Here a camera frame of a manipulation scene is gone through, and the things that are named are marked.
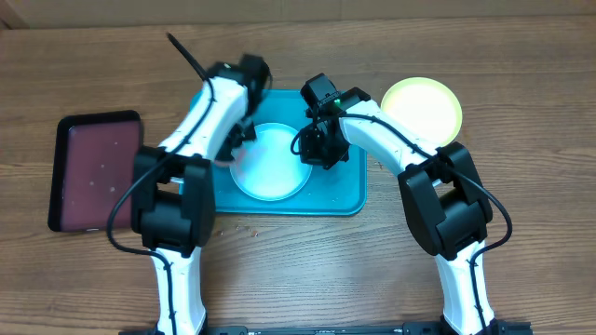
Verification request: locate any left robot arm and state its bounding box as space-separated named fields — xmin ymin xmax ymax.
xmin=131 ymin=54 xmax=272 ymax=334

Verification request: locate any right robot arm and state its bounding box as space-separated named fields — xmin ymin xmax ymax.
xmin=291 ymin=84 xmax=495 ymax=334

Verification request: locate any dark red black-rimmed tray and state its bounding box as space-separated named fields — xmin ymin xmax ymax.
xmin=47 ymin=110 xmax=143 ymax=233

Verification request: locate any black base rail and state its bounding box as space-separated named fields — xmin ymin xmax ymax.
xmin=118 ymin=320 xmax=534 ymax=335

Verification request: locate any teal plastic serving tray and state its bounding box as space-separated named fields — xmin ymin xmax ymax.
xmin=213 ymin=90 xmax=367 ymax=216

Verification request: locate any yellow-green plastic plate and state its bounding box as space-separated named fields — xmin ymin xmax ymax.
xmin=381 ymin=77 xmax=463 ymax=146

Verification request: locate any light blue plastic plate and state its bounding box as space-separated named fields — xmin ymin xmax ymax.
xmin=229 ymin=123 xmax=312 ymax=202

